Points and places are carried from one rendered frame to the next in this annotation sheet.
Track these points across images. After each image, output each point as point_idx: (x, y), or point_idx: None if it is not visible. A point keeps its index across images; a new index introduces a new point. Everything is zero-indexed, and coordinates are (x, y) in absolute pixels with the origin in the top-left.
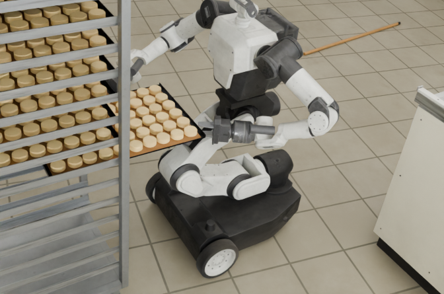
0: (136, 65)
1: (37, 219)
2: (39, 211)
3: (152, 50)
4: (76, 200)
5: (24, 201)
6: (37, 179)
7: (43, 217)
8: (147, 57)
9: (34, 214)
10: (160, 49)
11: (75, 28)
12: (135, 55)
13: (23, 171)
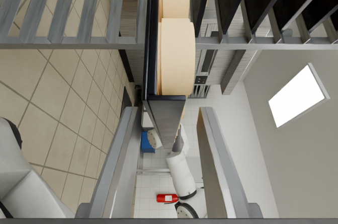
0: (180, 135)
1: None
2: None
3: (186, 168)
4: (7, 28)
5: None
6: None
7: None
8: (180, 158)
9: None
10: (187, 180)
11: None
12: (184, 142)
13: None
